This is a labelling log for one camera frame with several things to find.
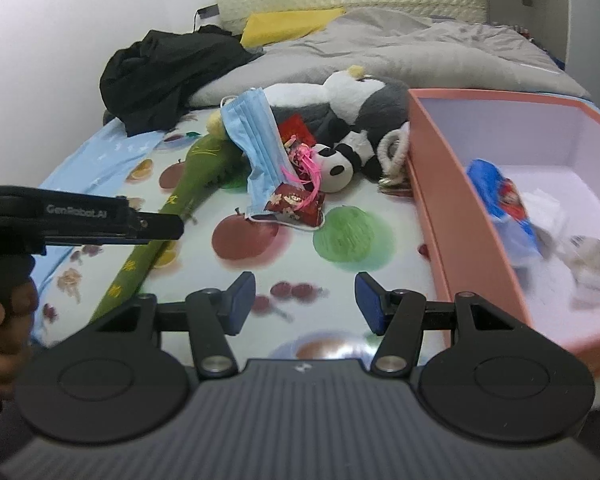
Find fruit print bed sheet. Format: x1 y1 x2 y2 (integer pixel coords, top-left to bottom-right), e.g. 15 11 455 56
30 95 600 361

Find black garment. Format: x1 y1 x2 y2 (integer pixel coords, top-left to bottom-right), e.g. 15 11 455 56
100 29 264 137

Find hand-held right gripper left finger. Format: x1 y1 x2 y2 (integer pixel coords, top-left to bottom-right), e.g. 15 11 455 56
87 271 257 378

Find red brocade sachet pink tassel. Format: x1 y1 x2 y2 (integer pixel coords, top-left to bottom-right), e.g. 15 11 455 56
264 142 327 229

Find clear plastic wrapper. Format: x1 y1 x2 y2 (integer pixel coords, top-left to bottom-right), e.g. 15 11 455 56
555 234 600 309

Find blue plastic bag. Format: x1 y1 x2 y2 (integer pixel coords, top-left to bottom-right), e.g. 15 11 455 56
466 159 544 267

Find small panda plush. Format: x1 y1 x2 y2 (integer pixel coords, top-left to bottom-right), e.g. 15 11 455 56
310 129 381 195

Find long green plush toy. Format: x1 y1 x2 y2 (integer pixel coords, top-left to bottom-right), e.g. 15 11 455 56
87 130 249 326

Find pink cardboard box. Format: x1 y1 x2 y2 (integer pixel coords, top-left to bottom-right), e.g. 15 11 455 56
407 88 600 379

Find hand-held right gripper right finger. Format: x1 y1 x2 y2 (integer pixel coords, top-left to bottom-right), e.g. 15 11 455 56
355 271 526 378

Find person's left hand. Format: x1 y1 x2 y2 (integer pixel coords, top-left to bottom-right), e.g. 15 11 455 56
0 278 40 417

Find grey and white penguin plush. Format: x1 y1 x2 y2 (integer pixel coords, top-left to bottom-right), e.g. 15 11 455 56
205 65 412 137

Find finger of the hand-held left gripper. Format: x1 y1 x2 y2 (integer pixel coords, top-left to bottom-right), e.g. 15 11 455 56
128 210 185 241

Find grey duvet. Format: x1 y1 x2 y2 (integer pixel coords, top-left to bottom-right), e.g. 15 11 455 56
187 7 594 111

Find yellow pillow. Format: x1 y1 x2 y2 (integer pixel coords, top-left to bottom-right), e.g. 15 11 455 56
240 7 349 49

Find white braided rope keychain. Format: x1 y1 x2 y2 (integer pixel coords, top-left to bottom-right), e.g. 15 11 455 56
376 121 412 196

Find white paper tissue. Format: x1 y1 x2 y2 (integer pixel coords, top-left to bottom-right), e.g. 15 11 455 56
522 187 572 261

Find white wardrobe cabinet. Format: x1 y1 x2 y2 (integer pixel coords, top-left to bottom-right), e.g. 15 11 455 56
485 0 600 86

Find blue face mask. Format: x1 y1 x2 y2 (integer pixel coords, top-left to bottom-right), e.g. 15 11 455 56
220 87 294 222

